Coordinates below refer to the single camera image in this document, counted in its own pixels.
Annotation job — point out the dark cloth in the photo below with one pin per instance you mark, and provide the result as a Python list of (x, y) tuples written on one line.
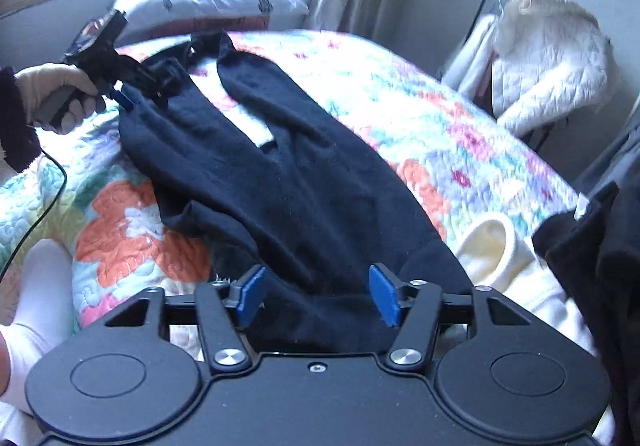
[(600, 276)]

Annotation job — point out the white quilted jacket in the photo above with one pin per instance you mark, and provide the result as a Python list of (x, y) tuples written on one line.
[(555, 55)]

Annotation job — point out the white sock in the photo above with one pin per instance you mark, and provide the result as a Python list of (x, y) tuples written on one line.
[(40, 286)]

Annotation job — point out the brown wooden headboard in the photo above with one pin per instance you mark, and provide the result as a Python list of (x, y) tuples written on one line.
[(220, 24)]

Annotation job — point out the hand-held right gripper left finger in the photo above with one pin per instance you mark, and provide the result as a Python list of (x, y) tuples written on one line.
[(250, 296)]

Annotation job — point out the person's left hand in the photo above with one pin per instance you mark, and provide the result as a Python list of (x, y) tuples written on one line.
[(55, 75)]

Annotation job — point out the floral quilted bedspread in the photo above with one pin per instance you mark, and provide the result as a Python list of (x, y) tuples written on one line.
[(400, 90)]

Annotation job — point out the black pants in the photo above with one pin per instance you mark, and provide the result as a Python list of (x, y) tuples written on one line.
[(310, 206)]

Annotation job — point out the white hanging towel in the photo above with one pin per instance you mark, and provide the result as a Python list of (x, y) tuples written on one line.
[(472, 55)]

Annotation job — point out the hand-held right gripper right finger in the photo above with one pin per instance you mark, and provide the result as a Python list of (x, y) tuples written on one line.
[(384, 296)]

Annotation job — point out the white pillow with cat print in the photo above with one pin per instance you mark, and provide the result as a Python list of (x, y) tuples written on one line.
[(200, 0)]

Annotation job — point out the cream fleece garment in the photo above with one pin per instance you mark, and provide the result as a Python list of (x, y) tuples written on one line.
[(500, 251)]

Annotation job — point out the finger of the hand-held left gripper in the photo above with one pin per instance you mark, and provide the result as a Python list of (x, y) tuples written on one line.
[(165, 80), (122, 98)]

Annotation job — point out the person's left forearm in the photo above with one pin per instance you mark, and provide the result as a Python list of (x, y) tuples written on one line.
[(15, 135)]

